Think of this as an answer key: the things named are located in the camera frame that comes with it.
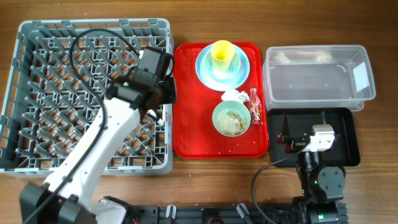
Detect red snack wrapper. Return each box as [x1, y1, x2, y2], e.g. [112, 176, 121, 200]
[249, 88, 262, 125]

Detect mint green bowl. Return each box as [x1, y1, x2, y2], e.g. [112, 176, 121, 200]
[212, 101, 251, 137]

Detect rice and food scraps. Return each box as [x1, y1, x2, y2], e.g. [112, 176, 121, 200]
[216, 110, 247, 136]

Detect white napkin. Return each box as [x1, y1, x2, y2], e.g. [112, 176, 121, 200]
[221, 89, 250, 104]

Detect yellow plastic cup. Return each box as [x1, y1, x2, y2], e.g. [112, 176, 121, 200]
[210, 40, 235, 70]

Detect white plastic spoon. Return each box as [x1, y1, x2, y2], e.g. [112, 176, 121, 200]
[147, 110, 165, 126]

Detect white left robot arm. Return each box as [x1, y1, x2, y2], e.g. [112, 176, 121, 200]
[20, 77, 177, 223]

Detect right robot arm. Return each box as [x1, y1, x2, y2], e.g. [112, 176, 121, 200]
[277, 113, 348, 223]

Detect black waste tray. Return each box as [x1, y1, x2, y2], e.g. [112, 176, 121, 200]
[267, 108, 361, 167]

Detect grey dishwasher rack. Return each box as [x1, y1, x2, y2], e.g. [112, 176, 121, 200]
[1, 18, 174, 178]

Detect clear plastic bin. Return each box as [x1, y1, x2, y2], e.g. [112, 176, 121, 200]
[262, 45, 376, 111]

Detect red plastic tray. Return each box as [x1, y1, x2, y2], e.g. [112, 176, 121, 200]
[173, 42, 269, 159]

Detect light blue plate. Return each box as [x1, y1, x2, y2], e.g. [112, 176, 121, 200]
[195, 44, 250, 91]

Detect black mounting rail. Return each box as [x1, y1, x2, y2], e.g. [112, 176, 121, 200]
[102, 195, 349, 224]

